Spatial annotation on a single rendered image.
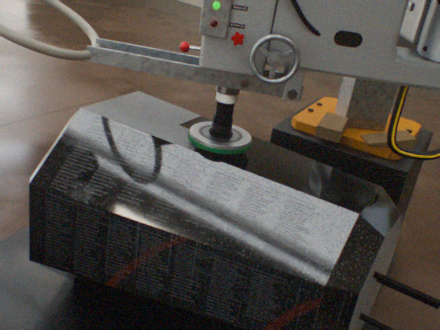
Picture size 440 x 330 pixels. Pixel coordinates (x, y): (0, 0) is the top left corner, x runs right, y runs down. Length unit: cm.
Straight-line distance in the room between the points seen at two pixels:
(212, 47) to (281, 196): 50
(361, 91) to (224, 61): 91
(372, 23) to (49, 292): 166
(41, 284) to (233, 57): 135
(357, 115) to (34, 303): 158
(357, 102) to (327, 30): 82
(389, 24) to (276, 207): 63
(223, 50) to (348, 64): 38
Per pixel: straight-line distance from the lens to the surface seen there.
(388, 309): 274
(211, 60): 166
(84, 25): 200
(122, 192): 186
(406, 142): 237
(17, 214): 300
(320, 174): 183
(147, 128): 197
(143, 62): 174
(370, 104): 246
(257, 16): 163
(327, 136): 226
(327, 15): 166
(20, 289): 249
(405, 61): 175
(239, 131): 190
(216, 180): 176
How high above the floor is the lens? 158
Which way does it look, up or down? 25 degrees down
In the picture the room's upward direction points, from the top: 9 degrees clockwise
